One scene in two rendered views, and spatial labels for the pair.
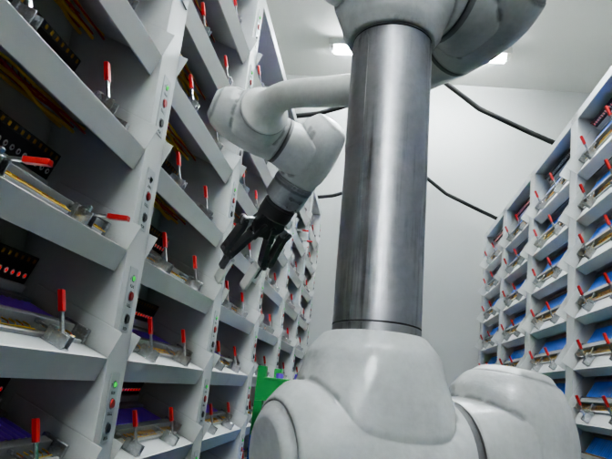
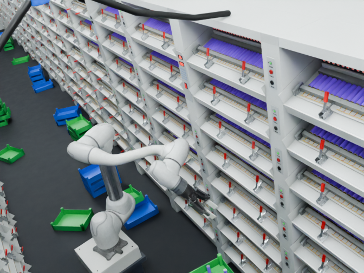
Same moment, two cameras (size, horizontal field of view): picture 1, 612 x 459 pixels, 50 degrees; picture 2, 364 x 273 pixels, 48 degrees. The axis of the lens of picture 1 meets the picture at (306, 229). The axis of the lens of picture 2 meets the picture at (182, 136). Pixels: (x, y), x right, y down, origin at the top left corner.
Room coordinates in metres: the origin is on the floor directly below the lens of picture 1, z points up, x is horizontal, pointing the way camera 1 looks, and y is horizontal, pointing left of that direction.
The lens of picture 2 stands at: (2.90, -0.77, 2.26)
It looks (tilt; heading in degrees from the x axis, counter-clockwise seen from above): 31 degrees down; 149
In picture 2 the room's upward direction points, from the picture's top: 13 degrees counter-clockwise
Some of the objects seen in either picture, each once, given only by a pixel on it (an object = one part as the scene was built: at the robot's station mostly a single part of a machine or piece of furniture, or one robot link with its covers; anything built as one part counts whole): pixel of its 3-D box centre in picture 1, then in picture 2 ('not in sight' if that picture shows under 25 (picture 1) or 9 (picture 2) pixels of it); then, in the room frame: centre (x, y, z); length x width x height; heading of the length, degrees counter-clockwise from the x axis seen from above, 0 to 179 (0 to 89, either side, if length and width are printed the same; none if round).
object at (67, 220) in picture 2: not in sight; (72, 219); (-0.01, -0.29, 0.04); 0.30 x 0.20 x 0.08; 39
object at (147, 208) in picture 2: not in sight; (137, 211); (0.36, 0.15, 0.04); 0.30 x 0.20 x 0.08; 83
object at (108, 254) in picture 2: not in sight; (111, 245); (0.83, -0.27, 0.33); 0.22 x 0.18 x 0.06; 11
